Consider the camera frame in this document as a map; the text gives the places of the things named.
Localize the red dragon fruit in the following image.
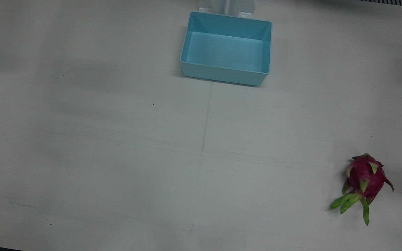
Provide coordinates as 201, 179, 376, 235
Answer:
330, 153, 394, 226

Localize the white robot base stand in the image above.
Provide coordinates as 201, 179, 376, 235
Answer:
199, 0, 256, 17

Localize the light blue plastic bin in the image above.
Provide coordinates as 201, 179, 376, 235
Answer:
180, 12, 272, 86

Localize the black ribbed grille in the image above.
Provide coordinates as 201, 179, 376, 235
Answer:
358, 0, 402, 7

